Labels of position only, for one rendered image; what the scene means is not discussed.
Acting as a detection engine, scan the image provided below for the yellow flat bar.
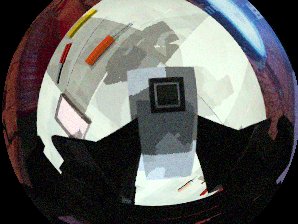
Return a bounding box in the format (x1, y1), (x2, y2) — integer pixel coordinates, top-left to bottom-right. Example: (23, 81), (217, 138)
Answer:
(68, 10), (98, 37)

